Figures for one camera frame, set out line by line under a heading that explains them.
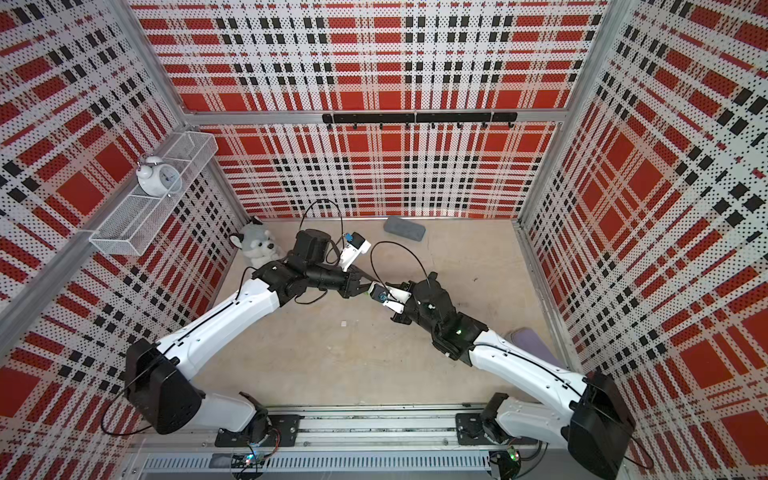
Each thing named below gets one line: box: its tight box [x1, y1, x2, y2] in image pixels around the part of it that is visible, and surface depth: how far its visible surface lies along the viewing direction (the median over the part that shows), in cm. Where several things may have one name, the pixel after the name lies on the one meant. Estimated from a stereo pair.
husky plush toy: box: [241, 224, 284, 268], surface depth 94 cm
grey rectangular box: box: [383, 216, 426, 242], surface depth 118 cm
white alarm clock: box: [136, 156, 183, 198], surface depth 73 cm
